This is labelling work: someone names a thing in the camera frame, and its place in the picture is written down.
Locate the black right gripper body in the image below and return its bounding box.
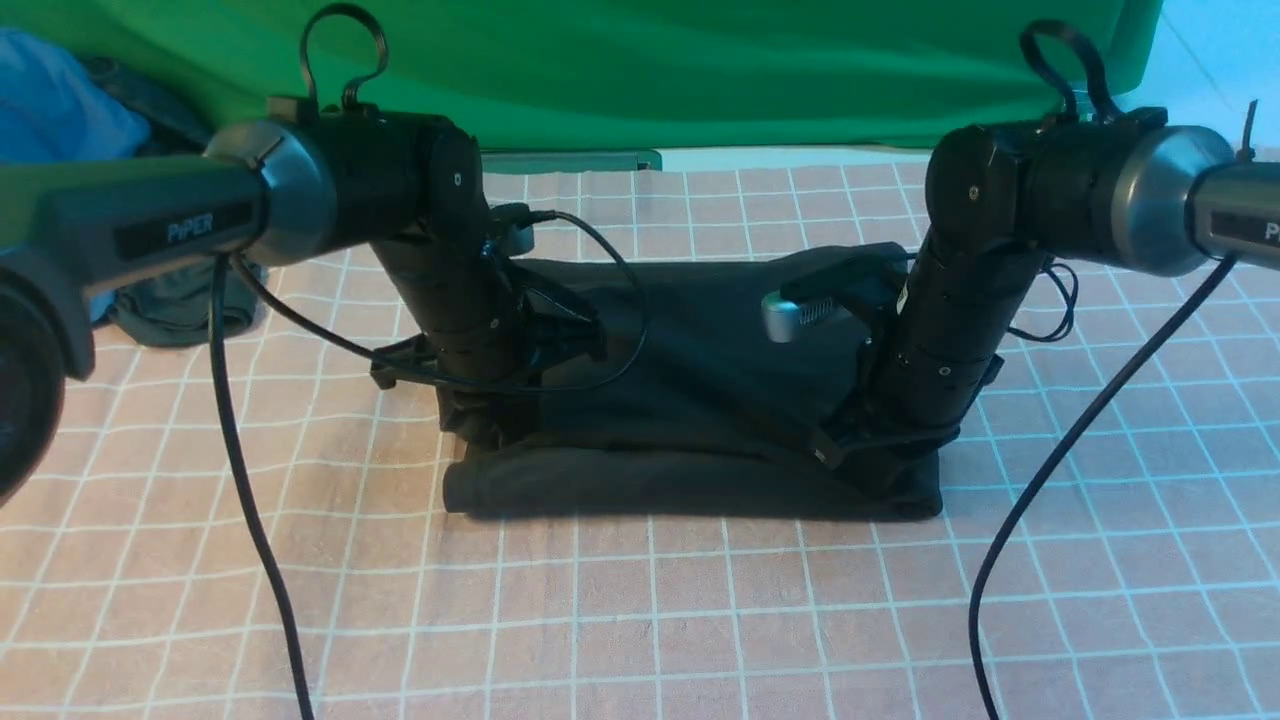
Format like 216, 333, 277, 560
810, 234, 1046, 491

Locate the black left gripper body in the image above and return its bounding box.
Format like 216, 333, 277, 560
370, 234, 608, 446

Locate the gray long-sleeved shirt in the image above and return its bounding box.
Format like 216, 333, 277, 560
443, 243, 943, 521

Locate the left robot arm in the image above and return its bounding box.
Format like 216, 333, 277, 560
3, 105, 607, 498

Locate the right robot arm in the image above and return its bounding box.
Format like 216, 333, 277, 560
812, 108, 1277, 478

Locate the dark green metal bar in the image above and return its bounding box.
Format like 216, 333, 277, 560
483, 149, 663, 176

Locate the green backdrop cloth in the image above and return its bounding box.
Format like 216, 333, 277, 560
1, 1, 1164, 151

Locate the dark crumpled garment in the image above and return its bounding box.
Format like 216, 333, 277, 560
79, 56, 214, 348

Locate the pink checkered tablecloth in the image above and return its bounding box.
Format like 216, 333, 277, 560
0, 150, 1280, 720

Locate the blue garment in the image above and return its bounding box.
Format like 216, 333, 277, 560
0, 28, 151, 325

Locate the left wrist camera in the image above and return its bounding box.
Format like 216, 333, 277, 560
489, 202, 557, 258

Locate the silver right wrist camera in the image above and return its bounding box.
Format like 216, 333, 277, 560
760, 255, 906, 346

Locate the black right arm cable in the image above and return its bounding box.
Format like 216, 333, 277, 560
968, 20, 1261, 720

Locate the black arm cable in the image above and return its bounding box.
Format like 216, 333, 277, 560
968, 20, 1261, 720
207, 3, 649, 720

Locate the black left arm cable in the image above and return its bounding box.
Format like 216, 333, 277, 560
207, 3, 649, 720

